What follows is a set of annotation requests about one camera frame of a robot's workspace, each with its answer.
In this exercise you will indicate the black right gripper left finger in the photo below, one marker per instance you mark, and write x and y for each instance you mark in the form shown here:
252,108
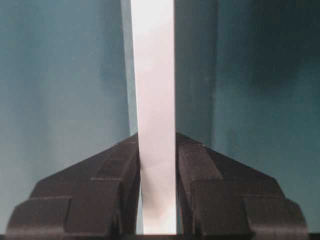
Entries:
97,197

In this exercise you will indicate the pale wooden board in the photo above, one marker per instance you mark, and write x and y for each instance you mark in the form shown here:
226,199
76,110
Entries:
154,68

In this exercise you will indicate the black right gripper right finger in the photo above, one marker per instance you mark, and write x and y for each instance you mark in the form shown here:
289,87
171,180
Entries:
221,197

